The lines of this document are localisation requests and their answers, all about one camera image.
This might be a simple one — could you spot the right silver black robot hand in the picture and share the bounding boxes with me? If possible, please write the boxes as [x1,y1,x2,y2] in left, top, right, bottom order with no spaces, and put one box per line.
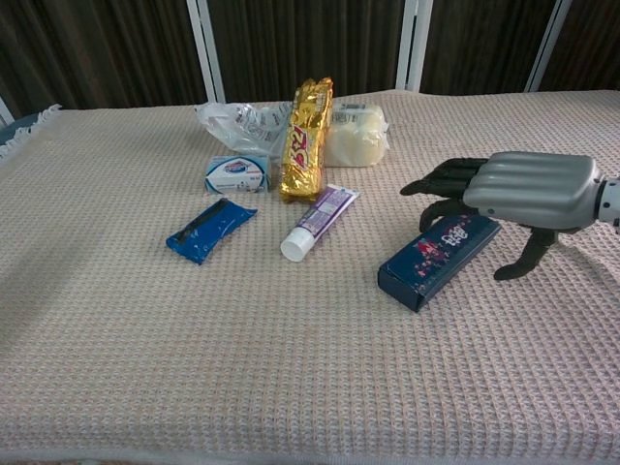
[399,151,605,281]

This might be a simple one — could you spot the grey pouch with blue edge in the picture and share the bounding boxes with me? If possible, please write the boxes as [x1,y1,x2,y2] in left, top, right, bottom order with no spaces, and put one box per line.
[377,212,503,315]

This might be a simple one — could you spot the purple white toothpaste tube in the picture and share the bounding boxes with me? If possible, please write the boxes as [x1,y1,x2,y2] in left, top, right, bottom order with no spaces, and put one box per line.
[280,185,361,263]

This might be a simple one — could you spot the cream rolls in clear wrap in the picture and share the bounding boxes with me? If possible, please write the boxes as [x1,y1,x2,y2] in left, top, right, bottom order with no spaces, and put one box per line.
[323,102,391,169]

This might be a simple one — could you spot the gold foil snack pack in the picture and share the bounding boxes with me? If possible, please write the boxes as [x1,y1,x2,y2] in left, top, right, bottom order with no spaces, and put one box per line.
[279,76,333,203]

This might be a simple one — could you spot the white blue soap box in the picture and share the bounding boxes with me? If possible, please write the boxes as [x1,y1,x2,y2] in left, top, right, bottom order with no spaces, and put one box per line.
[203,154,272,196]

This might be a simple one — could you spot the crumpled clear plastic bag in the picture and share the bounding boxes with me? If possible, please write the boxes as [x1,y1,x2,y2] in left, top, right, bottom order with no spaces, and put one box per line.
[195,101,295,166]

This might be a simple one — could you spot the beige waffle weave blanket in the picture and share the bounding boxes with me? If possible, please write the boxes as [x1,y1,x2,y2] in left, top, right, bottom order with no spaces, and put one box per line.
[0,89,620,465]

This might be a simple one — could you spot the blue razor packet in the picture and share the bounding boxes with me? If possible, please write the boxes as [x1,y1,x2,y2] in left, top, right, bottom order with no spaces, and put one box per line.
[165,197,259,265]

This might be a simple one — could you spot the teal mattress pad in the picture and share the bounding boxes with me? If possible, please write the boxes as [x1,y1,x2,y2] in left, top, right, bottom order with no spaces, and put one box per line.
[0,111,46,147]

